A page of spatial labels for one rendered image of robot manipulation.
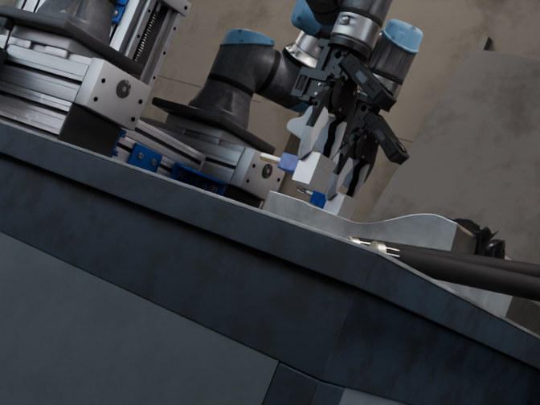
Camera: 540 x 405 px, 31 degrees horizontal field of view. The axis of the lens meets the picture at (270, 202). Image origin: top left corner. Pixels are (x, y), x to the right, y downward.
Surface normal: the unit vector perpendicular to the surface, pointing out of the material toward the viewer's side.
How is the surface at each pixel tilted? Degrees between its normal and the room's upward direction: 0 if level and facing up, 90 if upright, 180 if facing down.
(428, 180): 72
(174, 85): 90
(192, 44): 90
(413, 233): 90
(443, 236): 90
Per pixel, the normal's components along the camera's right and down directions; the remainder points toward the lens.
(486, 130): -0.39, -0.55
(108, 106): 0.76, 0.25
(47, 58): -0.53, -0.28
